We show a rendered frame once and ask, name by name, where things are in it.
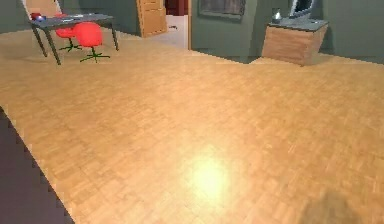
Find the red swivel chair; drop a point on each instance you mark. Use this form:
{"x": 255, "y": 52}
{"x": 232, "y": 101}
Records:
{"x": 65, "y": 32}
{"x": 87, "y": 35}

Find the wooden cabinet with grey top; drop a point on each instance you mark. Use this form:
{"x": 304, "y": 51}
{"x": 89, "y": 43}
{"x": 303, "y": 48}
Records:
{"x": 293, "y": 41}

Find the small grey vase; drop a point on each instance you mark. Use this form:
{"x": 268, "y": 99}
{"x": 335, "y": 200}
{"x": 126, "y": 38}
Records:
{"x": 276, "y": 17}

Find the grey table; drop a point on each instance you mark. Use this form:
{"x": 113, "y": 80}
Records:
{"x": 80, "y": 20}

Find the framed wall picture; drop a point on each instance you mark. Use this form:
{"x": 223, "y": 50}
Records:
{"x": 221, "y": 8}

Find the red and blue bowl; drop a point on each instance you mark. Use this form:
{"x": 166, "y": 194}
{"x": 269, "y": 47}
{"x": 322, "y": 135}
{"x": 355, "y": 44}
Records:
{"x": 36, "y": 16}

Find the wooden room door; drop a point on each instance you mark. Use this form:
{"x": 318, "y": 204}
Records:
{"x": 151, "y": 16}

